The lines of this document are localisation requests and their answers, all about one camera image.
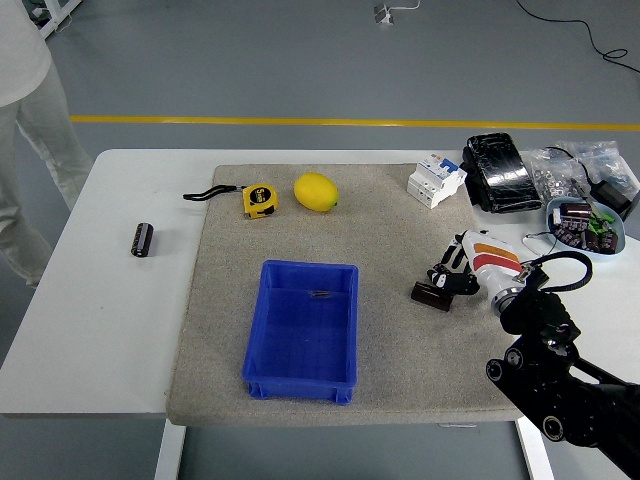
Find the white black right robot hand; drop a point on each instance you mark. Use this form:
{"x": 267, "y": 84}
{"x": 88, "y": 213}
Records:
{"x": 492, "y": 262}

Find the dark brown cylindrical battery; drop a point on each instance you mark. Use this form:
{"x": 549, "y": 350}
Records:
{"x": 427, "y": 296}

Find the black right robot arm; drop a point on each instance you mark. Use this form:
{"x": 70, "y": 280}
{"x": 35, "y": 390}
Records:
{"x": 540, "y": 320}

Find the blue plastic box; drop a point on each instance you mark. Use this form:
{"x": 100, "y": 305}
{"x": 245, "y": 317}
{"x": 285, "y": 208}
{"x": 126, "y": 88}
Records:
{"x": 300, "y": 340}

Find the dark cylindrical battery grey stripe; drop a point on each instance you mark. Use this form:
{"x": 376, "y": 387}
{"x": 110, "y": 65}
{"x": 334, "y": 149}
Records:
{"x": 142, "y": 240}

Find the brown capacitor white print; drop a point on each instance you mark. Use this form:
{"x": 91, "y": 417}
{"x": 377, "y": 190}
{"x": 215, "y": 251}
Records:
{"x": 571, "y": 227}

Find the black wrapped pack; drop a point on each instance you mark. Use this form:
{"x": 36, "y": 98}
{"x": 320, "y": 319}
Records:
{"x": 500, "y": 172}

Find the large brown capacitor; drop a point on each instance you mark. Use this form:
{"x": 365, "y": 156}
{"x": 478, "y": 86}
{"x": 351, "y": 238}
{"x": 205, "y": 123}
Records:
{"x": 576, "y": 208}

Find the white circuit breaker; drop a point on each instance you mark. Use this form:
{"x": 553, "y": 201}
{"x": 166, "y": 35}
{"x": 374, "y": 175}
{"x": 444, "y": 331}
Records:
{"x": 432, "y": 182}

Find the clear bag of nuts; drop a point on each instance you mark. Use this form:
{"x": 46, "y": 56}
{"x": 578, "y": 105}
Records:
{"x": 550, "y": 180}

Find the small brown capacitor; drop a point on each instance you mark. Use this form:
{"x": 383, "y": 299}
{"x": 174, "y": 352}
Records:
{"x": 608, "y": 241}
{"x": 591, "y": 241}

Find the green terminal plugs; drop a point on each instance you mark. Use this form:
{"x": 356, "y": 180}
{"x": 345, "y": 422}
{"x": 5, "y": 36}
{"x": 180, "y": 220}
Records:
{"x": 600, "y": 222}

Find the grey-brown mat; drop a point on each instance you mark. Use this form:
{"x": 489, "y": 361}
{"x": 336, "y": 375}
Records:
{"x": 375, "y": 240}

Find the light blue bowl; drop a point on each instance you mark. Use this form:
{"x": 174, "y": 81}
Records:
{"x": 621, "y": 227}

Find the black power adapter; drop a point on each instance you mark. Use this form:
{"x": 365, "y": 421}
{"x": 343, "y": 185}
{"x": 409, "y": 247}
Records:
{"x": 612, "y": 195}

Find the clear plastic bag of parts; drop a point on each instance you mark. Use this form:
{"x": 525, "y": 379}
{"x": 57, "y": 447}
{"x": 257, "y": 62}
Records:
{"x": 605, "y": 160}

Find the yellow lemon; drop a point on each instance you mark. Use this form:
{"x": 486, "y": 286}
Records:
{"x": 316, "y": 192}

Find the yellow floor tape line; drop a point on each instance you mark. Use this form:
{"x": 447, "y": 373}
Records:
{"x": 350, "y": 121}

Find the white table leg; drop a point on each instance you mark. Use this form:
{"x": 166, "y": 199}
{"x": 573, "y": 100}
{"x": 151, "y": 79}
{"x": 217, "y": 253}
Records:
{"x": 170, "y": 450}
{"x": 532, "y": 460}

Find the yellow tape measure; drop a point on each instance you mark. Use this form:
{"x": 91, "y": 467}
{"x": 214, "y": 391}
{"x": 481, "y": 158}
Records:
{"x": 260, "y": 200}

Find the person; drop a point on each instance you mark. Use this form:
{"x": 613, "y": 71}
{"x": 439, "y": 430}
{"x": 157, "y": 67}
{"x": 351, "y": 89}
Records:
{"x": 30, "y": 125}

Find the white desk frame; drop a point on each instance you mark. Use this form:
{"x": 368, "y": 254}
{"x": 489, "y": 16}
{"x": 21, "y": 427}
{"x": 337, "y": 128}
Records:
{"x": 54, "y": 12}

